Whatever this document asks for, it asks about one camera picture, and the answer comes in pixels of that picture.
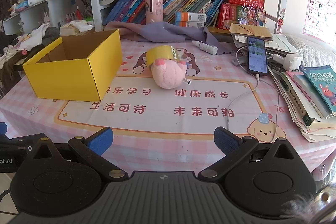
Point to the row of blue children's books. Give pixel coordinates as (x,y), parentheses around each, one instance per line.
(131,8)

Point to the white power adapter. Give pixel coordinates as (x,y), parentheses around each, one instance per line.
(292,61)

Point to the dark grey garment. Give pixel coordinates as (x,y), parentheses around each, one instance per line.
(52,33)

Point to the blue tissue pack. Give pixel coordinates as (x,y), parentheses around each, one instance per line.
(21,6)

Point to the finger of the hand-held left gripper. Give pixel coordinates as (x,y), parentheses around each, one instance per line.
(3,129)

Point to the yellow tape roll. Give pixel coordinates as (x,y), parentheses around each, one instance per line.
(160,53)

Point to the white charger plug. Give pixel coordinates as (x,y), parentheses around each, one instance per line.
(278,58)

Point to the black smartphone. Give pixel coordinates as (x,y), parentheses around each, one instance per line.
(256,56)

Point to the red cartoon wall sticker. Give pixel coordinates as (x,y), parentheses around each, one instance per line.
(281,22)

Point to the stack of books and papers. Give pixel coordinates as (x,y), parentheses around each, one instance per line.
(296,103)

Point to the yellow cardboard box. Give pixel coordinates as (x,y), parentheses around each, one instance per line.
(65,79)

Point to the brown paper envelope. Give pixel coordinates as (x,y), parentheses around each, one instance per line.
(249,29)

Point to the white wrapped pack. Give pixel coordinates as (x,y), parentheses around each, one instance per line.
(36,0)

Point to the pink cylindrical bottle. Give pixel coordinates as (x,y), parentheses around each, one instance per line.
(155,10)

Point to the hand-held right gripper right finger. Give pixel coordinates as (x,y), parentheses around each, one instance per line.
(225,141)

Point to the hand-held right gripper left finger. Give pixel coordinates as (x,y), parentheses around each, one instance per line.
(101,141)

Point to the stack of loose papers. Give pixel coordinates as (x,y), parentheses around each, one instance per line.
(283,43)

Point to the person's fluffy clothing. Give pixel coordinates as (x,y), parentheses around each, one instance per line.
(302,209)

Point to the pink round toy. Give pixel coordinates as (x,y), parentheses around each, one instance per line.
(24,52)

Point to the white side shelf unit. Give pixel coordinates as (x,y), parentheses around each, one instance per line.
(55,3)

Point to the grey quilted blanket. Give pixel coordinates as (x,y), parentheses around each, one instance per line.
(315,53)

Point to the pink plush toy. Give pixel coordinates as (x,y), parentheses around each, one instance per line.
(168,75)

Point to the brown garment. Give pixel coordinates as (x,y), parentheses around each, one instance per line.
(13,66)

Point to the white printed t-shirt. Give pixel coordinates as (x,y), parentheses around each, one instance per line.
(31,36)

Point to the pink and lilac cloth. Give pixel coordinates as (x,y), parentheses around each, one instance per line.
(168,32)

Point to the orange white medicine box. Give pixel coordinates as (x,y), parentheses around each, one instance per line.
(189,24)
(190,16)

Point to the pink checked printed tablecloth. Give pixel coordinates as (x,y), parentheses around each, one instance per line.
(157,119)

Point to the white spray bottle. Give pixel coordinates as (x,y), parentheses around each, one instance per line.
(207,48)

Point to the teal picture book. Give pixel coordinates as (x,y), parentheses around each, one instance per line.
(320,87)

